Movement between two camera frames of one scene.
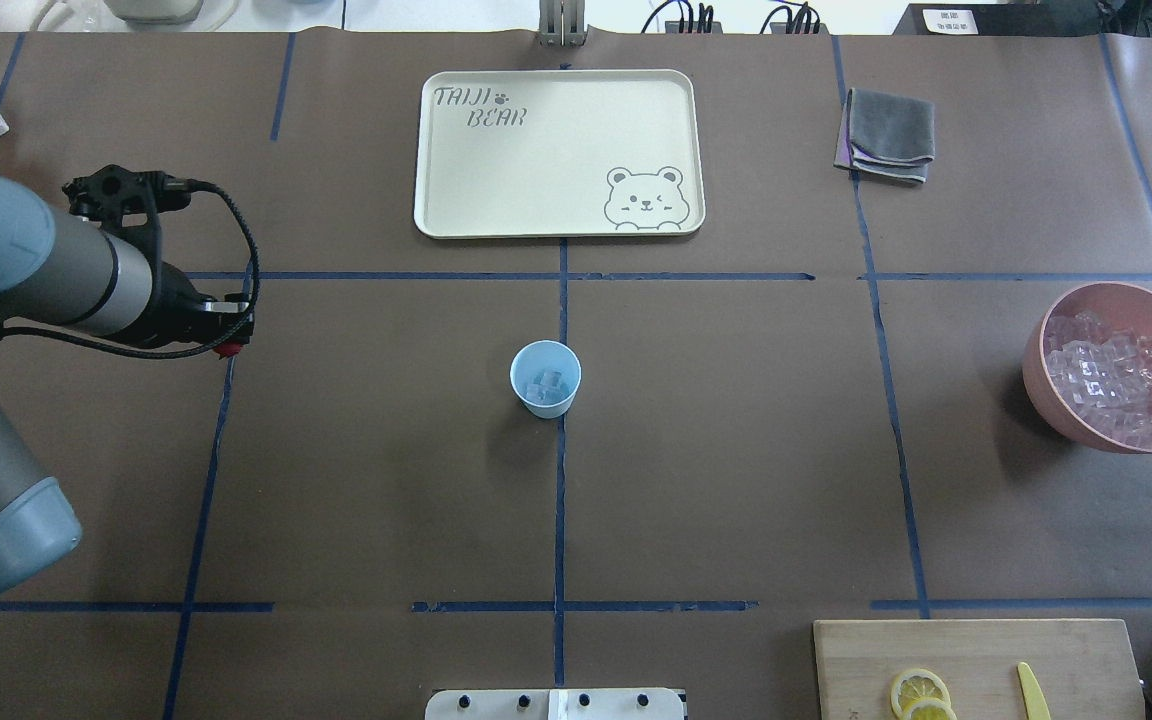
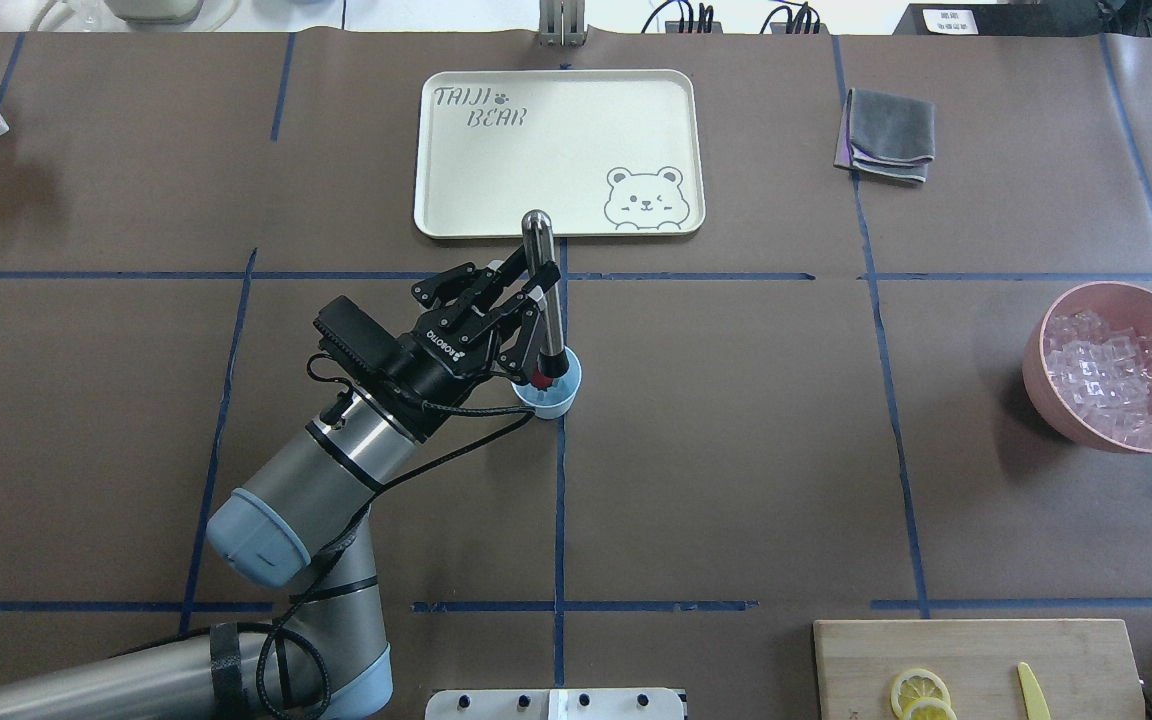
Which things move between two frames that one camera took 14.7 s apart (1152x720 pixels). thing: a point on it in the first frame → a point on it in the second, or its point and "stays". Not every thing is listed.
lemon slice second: (929, 708) stays
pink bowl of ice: (1123, 367) stays
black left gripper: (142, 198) → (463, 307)
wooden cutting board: (1082, 666) stays
